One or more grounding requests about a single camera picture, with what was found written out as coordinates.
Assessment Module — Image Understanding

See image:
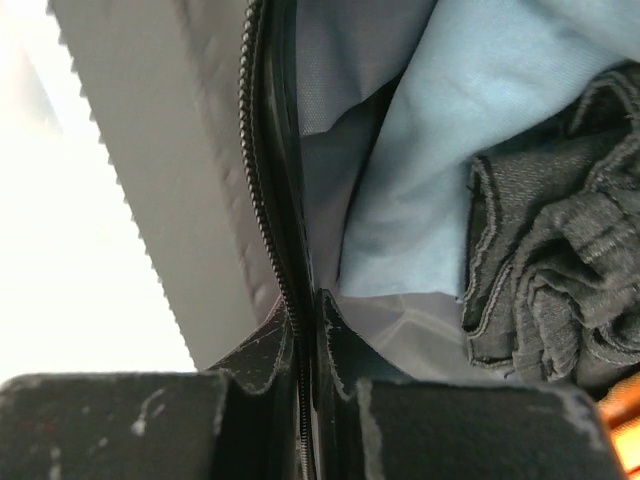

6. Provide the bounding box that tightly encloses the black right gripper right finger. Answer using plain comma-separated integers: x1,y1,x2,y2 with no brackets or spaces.
315,290,625,479

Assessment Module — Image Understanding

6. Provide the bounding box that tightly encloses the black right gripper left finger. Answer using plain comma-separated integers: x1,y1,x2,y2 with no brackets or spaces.
1,308,298,479

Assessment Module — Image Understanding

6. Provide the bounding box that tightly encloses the orange white tie-dye garment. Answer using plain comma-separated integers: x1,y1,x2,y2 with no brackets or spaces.
599,383,640,479

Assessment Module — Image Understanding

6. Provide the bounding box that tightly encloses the pink hard-shell suitcase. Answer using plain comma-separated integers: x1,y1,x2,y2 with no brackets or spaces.
234,0,466,480

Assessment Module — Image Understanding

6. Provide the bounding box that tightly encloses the black denim garment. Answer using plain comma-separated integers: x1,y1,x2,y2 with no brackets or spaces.
462,63,639,395

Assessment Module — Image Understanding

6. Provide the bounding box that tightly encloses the light blue grey garment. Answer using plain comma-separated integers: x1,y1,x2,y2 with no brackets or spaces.
296,1,639,297

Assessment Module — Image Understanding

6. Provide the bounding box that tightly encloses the slotted grey cable duct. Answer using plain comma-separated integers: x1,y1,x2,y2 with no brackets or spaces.
49,1,278,369

